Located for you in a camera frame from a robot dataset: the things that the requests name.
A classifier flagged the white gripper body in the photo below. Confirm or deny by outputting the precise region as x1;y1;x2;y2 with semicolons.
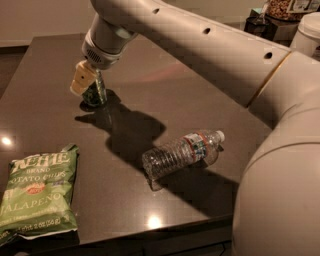
82;14;137;70

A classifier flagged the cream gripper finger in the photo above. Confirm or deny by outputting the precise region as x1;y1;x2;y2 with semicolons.
70;60;97;96

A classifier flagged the green soda can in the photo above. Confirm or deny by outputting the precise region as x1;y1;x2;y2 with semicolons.
82;70;107;107

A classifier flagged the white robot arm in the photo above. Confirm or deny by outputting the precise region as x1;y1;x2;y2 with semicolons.
82;0;320;256

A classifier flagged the clear plastic water bottle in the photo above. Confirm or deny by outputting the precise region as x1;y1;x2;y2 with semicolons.
142;130;225;191

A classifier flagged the green jalapeno chips bag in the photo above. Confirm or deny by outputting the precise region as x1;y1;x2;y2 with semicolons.
0;144;78;246

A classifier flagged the black mesh cup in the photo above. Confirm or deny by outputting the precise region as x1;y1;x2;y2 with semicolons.
244;16;275;40

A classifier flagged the dark box under jar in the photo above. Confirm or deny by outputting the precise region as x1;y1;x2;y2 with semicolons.
249;8;298;46

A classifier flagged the snack jar with label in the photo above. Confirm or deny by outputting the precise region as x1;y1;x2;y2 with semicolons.
266;0;320;21

